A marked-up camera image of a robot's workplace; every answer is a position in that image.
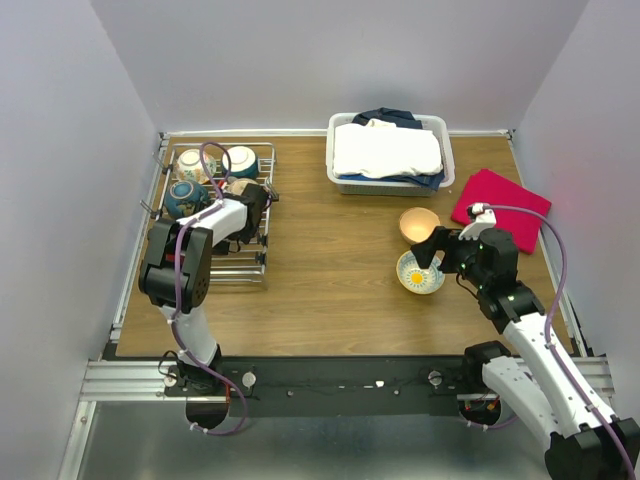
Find red folded cloth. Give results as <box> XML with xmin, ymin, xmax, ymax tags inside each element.
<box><xmin>451</xmin><ymin>169</ymin><xmax>552</xmax><ymax>254</ymax></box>

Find yellow dotted white bowl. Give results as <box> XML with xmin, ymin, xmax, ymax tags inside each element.
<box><xmin>396</xmin><ymin>251</ymin><xmax>445</xmax><ymax>295</ymax></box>

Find dark blue floral bowl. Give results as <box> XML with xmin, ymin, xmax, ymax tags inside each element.
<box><xmin>164</xmin><ymin>180</ymin><xmax>211</xmax><ymax>220</ymax></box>

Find dark blue cloth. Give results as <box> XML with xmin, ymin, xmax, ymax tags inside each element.
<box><xmin>333</xmin><ymin>106</ymin><xmax>446</xmax><ymax>191</ymax></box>

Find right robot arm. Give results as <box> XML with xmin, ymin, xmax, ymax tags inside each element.
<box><xmin>411</xmin><ymin>227</ymin><xmax>639</xmax><ymax>479</ymax></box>

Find white floral bowl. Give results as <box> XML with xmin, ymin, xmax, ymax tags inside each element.
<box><xmin>174</xmin><ymin>149</ymin><xmax>217</xmax><ymax>184</ymax></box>

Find white plastic laundry basket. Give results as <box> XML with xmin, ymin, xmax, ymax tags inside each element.
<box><xmin>326</xmin><ymin>112</ymin><xmax>457</xmax><ymax>197</ymax></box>

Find white folded cloth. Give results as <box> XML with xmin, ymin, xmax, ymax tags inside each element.
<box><xmin>331</xmin><ymin>123</ymin><xmax>443</xmax><ymax>179</ymax></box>

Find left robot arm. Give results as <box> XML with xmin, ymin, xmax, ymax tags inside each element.
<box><xmin>138</xmin><ymin>181</ymin><xmax>270</xmax><ymax>395</ymax></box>

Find beige flower pattern bowl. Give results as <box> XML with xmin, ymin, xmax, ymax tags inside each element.
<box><xmin>398</xmin><ymin>207</ymin><xmax>441</xmax><ymax>245</ymax></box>

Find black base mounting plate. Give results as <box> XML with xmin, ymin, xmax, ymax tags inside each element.
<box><xmin>164</xmin><ymin>354</ymin><xmax>506</xmax><ymax>431</ymax></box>

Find plain beige bowl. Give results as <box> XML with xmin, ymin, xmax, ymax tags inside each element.
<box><xmin>224</xmin><ymin>178</ymin><xmax>261</xmax><ymax>197</ymax></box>

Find teal white bowl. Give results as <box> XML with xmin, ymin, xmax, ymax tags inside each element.
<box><xmin>221</xmin><ymin>146</ymin><xmax>260</xmax><ymax>179</ymax></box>

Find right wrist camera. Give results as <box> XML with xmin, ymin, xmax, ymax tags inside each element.
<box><xmin>458</xmin><ymin>202</ymin><xmax>497</xmax><ymax>241</ymax></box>

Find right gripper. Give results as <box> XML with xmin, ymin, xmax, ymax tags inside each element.
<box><xmin>410</xmin><ymin>224</ymin><xmax>490</xmax><ymax>289</ymax></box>

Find metal wire dish rack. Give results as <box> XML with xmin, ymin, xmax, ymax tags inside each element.
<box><xmin>141</xmin><ymin>139</ymin><xmax>278</xmax><ymax>284</ymax></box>

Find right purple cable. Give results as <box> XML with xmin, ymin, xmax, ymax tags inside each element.
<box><xmin>479</xmin><ymin>203</ymin><xmax>636</xmax><ymax>480</ymax></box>

